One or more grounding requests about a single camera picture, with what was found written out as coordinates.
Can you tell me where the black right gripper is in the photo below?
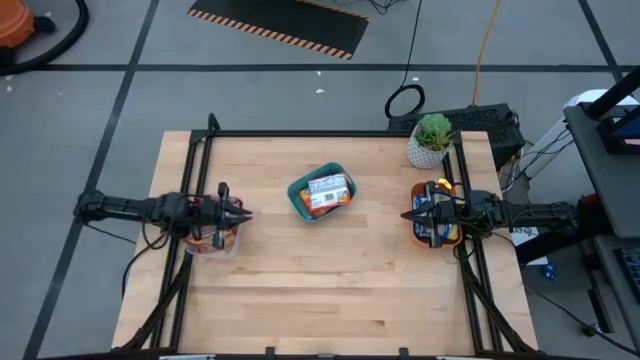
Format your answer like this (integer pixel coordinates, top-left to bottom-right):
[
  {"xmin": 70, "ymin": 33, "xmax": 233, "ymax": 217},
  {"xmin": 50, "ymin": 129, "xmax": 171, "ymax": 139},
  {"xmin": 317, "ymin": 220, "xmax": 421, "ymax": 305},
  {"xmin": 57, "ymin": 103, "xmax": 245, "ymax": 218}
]
[{"xmin": 401, "ymin": 180, "xmax": 496, "ymax": 250}]

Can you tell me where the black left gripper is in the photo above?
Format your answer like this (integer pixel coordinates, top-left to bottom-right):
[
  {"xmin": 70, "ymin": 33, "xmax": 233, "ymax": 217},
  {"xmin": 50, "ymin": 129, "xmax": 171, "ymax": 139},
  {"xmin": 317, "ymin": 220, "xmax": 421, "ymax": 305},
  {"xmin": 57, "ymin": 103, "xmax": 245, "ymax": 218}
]
[{"xmin": 159, "ymin": 181, "xmax": 253, "ymax": 251}]

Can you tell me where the orange plastic bin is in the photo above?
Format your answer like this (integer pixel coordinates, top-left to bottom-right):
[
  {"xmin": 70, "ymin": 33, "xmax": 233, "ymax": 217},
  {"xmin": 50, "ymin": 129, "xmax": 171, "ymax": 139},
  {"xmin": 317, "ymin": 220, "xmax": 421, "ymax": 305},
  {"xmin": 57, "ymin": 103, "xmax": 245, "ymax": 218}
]
[{"xmin": 409, "ymin": 180, "xmax": 464, "ymax": 249}]

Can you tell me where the clear plastic bin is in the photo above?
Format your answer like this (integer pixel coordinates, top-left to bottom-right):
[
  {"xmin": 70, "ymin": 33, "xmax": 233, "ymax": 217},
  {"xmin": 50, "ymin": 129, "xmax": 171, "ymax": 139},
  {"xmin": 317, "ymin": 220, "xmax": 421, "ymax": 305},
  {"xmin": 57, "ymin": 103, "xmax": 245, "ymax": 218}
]
[{"xmin": 180, "ymin": 195, "xmax": 245, "ymax": 257}]

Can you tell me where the teal plastic bin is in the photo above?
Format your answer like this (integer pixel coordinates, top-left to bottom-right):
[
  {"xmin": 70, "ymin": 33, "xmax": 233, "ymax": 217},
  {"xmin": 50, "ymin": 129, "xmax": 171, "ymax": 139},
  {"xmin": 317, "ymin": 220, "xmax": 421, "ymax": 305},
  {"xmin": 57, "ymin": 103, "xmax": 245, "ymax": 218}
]
[{"xmin": 286, "ymin": 161, "xmax": 358, "ymax": 225}]

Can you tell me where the potted succulent plant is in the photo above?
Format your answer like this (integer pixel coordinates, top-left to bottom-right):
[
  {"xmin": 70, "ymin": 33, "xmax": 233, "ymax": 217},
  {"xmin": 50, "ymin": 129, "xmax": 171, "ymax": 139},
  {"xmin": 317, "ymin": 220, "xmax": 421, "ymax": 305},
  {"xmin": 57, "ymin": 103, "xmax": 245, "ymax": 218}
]
[{"xmin": 405, "ymin": 112, "xmax": 455, "ymax": 170}]

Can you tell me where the black computer case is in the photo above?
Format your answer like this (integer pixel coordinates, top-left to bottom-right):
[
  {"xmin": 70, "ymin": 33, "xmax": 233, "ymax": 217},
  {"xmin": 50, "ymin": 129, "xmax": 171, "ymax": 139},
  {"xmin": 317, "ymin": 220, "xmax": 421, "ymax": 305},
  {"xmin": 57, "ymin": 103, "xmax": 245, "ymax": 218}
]
[{"xmin": 387, "ymin": 103, "xmax": 527, "ymax": 170}]

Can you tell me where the white paper sheet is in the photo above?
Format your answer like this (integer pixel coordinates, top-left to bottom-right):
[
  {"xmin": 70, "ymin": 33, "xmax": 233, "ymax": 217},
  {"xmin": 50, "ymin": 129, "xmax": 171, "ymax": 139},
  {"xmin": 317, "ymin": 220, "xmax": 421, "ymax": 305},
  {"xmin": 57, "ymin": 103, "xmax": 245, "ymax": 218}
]
[{"xmin": 508, "ymin": 224, "xmax": 550, "ymax": 267}]

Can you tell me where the white grey round bin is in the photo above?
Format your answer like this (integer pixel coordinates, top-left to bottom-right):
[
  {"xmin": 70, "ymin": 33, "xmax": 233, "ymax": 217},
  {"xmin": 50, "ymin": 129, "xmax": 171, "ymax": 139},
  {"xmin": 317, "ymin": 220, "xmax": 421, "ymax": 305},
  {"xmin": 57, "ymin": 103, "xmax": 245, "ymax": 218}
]
[{"xmin": 519, "ymin": 88, "xmax": 639, "ymax": 211}]

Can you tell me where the black desk leg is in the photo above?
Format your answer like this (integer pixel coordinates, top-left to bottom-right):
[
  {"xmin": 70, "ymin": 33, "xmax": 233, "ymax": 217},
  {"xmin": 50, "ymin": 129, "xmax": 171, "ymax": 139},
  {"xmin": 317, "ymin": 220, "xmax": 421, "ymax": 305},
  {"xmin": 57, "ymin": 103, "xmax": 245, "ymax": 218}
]
[{"xmin": 514, "ymin": 197, "xmax": 609, "ymax": 266}]

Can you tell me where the black hazard striped mat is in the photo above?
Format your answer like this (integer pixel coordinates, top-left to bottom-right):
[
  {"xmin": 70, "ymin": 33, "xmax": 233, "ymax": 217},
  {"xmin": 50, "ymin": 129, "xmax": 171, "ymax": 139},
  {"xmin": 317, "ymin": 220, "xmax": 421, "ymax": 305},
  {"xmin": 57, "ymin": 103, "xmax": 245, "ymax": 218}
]
[{"xmin": 187, "ymin": 0, "xmax": 371, "ymax": 61}]

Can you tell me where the grey side desk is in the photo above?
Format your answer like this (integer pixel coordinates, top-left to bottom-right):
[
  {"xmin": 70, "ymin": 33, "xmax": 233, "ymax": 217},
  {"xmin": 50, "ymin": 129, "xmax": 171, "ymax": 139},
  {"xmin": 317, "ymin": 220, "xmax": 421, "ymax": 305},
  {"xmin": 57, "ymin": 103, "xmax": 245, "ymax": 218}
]
[{"xmin": 592, "ymin": 234, "xmax": 640, "ymax": 334}]

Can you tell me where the dark screen on desk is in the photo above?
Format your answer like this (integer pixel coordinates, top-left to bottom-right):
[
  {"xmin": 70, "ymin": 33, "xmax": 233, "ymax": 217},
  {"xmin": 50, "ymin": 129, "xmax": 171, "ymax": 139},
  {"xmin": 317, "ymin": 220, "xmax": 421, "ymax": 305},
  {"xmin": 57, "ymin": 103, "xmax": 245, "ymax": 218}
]
[{"xmin": 596, "ymin": 106, "xmax": 640, "ymax": 156}]

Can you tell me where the dark keyboard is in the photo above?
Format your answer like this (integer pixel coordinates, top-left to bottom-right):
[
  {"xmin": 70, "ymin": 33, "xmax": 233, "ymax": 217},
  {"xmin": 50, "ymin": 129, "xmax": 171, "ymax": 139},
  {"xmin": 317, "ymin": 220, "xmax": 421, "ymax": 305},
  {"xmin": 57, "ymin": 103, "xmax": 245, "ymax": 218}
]
[{"xmin": 613, "ymin": 246, "xmax": 640, "ymax": 304}]

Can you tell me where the black slanted pole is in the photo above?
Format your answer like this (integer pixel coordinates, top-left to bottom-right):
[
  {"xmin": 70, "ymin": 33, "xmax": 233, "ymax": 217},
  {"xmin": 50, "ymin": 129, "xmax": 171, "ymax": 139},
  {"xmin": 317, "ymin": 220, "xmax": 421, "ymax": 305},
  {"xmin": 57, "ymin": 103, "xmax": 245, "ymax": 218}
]
[{"xmin": 584, "ymin": 66, "xmax": 640, "ymax": 120}]

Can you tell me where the orange shop vacuum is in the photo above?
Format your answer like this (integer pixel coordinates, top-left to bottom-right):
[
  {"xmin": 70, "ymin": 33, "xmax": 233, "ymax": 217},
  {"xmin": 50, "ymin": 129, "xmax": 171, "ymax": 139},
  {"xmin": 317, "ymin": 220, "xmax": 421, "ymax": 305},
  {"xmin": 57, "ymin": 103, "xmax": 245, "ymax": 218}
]
[{"xmin": 0, "ymin": 0, "xmax": 56, "ymax": 69}]

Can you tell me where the black aluminium table frame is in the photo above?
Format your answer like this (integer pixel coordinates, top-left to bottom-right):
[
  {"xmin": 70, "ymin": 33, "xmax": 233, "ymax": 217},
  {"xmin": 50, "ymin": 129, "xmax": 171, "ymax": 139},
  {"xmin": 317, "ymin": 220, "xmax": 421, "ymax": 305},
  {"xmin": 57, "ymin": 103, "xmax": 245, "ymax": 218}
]
[{"xmin": 112, "ymin": 112, "xmax": 539, "ymax": 360}]

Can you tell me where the tangled cable bundle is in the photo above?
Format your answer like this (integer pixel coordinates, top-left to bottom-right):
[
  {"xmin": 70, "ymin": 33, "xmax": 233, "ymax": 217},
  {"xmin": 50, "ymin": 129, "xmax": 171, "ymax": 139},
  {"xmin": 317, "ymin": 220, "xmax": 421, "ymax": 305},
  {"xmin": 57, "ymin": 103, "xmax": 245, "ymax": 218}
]
[{"xmin": 499, "ymin": 127, "xmax": 576, "ymax": 194}]

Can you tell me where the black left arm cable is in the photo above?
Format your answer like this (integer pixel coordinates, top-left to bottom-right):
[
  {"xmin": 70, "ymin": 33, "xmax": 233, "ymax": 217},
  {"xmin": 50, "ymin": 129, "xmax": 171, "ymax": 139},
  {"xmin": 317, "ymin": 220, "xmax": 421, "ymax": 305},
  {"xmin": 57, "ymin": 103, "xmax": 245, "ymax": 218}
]
[{"xmin": 82, "ymin": 219, "xmax": 174, "ymax": 300}]

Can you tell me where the black hanging cable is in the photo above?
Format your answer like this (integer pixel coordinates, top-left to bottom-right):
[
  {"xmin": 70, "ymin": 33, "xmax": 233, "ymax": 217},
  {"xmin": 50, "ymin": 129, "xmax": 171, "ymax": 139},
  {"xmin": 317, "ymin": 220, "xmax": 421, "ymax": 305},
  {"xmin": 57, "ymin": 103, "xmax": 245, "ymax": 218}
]
[{"xmin": 383, "ymin": 0, "xmax": 427, "ymax": 120}]

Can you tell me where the yellow hanging cable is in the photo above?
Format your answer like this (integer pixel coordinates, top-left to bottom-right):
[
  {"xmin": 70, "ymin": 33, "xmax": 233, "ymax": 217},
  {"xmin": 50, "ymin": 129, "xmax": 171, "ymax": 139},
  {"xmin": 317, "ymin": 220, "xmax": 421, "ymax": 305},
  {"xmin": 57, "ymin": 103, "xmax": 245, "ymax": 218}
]
[{"xmin": 472, "ymin": 0, "xmax": 503, "ymax": 109}]

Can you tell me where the black floor cable tangle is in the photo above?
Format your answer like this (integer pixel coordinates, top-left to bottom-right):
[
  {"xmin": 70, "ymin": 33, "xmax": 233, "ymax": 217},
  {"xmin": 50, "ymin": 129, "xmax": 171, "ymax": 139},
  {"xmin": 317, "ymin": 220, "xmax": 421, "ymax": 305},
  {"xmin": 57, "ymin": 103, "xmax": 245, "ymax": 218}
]
[{"xmin": 367, "ymin": 0, "xmax": 406, "ymax": 15}]

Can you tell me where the black vacuum hose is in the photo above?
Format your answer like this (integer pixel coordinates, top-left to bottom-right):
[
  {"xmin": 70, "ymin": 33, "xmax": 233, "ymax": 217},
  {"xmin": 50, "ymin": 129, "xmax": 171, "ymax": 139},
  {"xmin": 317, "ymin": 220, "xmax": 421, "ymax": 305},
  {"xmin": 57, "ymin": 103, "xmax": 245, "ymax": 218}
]
[{"xmin": 0, "ymin": 0, "xmax": 90, "ymax": 76}]

